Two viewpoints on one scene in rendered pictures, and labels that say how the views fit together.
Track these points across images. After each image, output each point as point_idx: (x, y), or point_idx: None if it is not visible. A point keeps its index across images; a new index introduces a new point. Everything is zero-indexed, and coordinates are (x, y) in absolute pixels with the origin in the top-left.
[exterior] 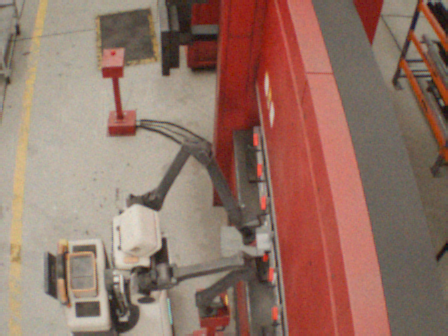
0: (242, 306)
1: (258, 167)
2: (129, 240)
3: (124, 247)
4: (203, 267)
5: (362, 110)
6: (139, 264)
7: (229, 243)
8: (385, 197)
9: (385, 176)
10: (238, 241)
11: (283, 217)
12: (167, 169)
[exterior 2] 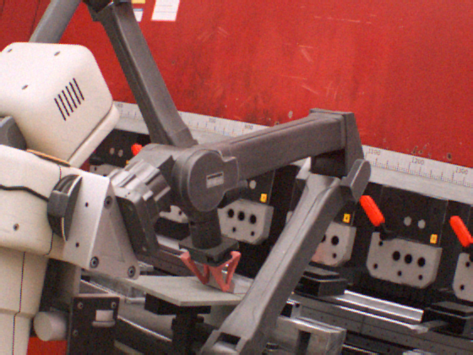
0: None
1: (138, 149)
2: (52, 65)
3: (38, 91)
4: (271, 130)
5: None
6: (74, 172)
7: (168, 289)
8: None
9: None
10: (182, 287)
11: (350, 43)
12: (30, 38)
